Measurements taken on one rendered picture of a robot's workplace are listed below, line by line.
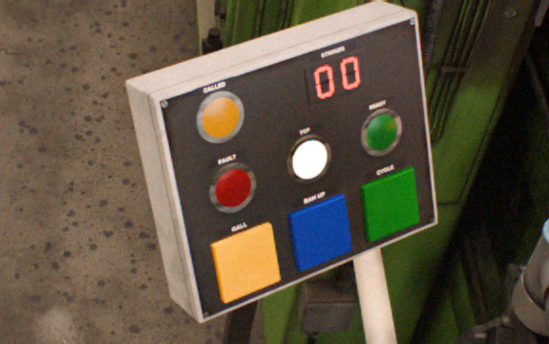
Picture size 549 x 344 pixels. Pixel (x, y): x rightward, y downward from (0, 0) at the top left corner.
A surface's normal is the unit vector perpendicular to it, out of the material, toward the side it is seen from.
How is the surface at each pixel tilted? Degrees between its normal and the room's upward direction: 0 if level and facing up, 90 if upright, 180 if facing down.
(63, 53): 0
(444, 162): 90
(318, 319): 90
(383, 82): 60
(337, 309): 90
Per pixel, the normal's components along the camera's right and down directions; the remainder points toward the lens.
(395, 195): 0.50, 0.29
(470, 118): 0.09, 0.78
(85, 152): 0.12, -0.63
